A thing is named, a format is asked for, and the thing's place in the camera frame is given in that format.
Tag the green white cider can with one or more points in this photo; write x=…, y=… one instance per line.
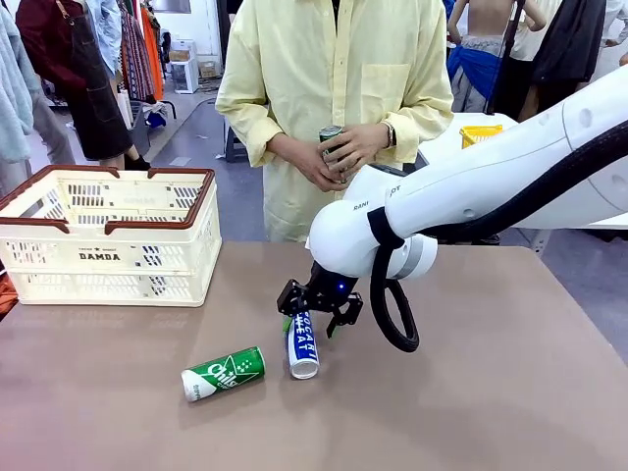
x=225, y=373
x=329, y=137

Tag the bare mannequin torso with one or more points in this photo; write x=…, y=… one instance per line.
x=490, y=17

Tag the person's right forearm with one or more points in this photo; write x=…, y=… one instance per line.
x=279, y=143

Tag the small white cabinet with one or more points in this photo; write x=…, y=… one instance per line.
x=184, y=73

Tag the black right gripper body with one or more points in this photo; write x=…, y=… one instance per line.
x=326, y=289

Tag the blue cloth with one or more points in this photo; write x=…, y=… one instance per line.
x=156, y=120

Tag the fluffy light blue garment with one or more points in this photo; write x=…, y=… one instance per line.
x=15, y=98

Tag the cream shirt on mannequin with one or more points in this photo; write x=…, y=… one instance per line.
x=532, y=34

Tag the cream plastic shopping basket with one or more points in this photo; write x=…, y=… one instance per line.
x=98, y=270

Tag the black stand pole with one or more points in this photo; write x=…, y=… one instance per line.
x=505, y=49

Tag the black hanging coat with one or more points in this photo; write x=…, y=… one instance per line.
x=569, y=44

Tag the mannequin with dark apron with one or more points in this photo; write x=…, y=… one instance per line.
x=93, y=108

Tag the black trousers on mannequin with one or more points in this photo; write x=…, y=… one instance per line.
x=515, y=88

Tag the white fabric roll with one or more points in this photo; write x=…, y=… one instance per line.
x=126, y=110

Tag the blue wrapped skirt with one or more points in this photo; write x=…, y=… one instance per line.
x=478, y=68

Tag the black plastic stool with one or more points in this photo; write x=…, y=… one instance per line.
x=235, y=144

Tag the orange cloth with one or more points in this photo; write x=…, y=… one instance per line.
x=6, y=294

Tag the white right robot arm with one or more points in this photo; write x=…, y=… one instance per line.
x=490, y=167

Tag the person torso yellow shirt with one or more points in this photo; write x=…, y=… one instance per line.
x=304, y=73

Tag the light blue hanging shirt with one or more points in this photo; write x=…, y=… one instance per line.
x=108, y=34

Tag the person's right hand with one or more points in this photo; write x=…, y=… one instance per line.
x=311, y=167

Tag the yellow plastic basket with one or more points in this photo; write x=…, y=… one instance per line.
x=478, y=135

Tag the beige trousers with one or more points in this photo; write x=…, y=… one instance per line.
x=54, y=137

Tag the blue drink container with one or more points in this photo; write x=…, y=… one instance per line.
x=153, y=256

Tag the blue white Pocari Sweat can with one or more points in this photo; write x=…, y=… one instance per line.
x=303, y=348

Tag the orange hanging garment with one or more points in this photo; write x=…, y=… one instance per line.
x=153, y=59

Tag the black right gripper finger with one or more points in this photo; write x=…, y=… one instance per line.
x=293, y=297
x=350, y=308

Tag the cardboard box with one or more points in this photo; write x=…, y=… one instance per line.
x=207, y=70

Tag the striped patterned garment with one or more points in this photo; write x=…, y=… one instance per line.
x=135, y=59

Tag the person's left hand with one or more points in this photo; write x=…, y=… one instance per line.
x=360, y=144

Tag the black metal rack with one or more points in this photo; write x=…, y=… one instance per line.
x=140, y=132

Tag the white hanging garment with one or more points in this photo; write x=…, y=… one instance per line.
x=617, y=19

